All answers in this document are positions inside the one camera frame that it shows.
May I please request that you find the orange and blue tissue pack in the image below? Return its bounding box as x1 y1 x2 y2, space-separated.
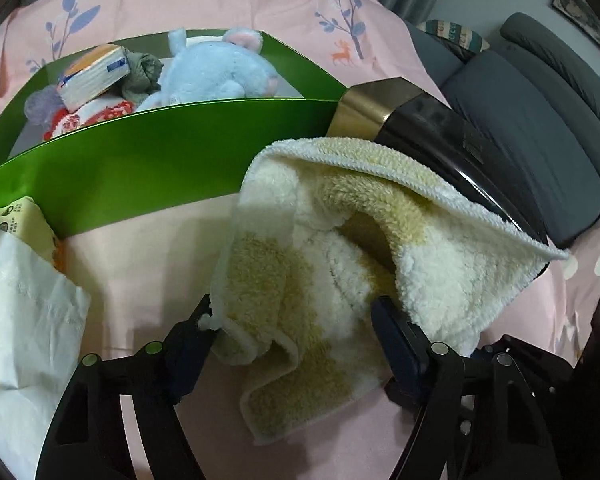
57 44 131 111

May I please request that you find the yellow and white fluffy towel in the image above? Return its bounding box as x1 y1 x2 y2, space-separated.
211 137 571 446

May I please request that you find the blue plush mouse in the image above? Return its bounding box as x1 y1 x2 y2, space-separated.
159 27 281 108

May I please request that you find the grey-green cloth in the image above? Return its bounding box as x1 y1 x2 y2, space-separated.
120 47 165 106

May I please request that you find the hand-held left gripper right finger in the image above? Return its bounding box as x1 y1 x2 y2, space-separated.
371 296 563 480

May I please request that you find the patterned cushion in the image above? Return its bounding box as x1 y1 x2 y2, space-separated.
422 19 491 56

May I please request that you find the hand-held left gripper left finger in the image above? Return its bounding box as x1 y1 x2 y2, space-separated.
35 295 216 480

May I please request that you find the purple mesh bath pouf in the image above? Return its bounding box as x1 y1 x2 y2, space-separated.
24 85 68 126

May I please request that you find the black and gold box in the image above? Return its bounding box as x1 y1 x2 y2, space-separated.
326 77 551 281

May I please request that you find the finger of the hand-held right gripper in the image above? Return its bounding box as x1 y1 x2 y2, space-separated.
480 334 581 441
384 377 426 413

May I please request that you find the white paper tissue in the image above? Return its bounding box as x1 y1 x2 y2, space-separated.
0 222 91 461

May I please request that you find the small yellow tissue pack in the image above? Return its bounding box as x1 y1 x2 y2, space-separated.
0 196 63 266

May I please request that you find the grey sofa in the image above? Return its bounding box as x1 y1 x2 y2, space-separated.
405 12 600 248

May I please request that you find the green cardboard box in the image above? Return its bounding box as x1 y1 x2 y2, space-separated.
0 29 353 238

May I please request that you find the red and white sock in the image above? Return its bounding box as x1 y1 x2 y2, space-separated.
42 96 136 142

